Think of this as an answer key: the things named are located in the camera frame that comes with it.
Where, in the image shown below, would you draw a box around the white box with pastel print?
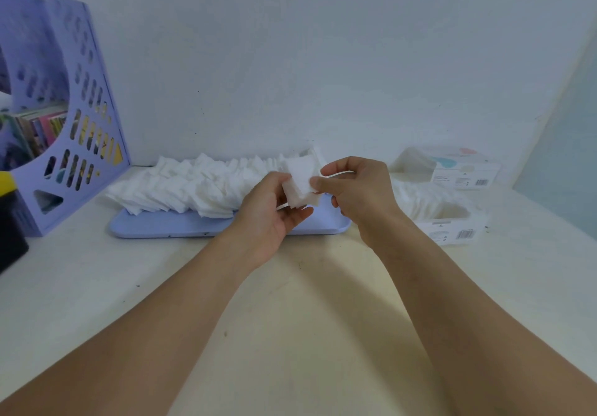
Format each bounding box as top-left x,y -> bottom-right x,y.
389,146 -> 502,191

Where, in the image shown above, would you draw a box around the purple perforated file holder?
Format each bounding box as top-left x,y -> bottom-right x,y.
0,0 -> 132,238

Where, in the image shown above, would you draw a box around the person's right forearm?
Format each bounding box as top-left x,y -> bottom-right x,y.
363,215 -> 597,416

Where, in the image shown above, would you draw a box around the open white cardboard box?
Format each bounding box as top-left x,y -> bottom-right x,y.
391,180 -> 488,247

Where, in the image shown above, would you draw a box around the pale blue plastic tray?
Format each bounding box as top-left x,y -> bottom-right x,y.
109,195 -> 352,239

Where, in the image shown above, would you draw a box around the person's left hand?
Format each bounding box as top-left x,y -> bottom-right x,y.
218,171 -> 314,270

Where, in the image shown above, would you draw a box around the person's left forearm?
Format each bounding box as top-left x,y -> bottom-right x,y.
0,237 -> 262,416

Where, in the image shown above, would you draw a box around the long row of white pads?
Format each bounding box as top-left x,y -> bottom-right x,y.
104,147 -> 327,219

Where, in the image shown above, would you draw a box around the person's right hand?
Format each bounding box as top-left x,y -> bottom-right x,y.
310,157 -> 410,249

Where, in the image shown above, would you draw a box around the black box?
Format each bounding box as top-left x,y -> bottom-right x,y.
0,189 -> 30,275

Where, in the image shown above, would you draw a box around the small stack of cotton pads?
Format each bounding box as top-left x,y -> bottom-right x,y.
280,154 -> 326,209

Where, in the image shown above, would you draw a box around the white pads inside box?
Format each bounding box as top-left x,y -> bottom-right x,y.
392,181 -> 472,221

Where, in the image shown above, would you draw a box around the row of colourful books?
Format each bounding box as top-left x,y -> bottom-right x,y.
0,107 -> 69,169

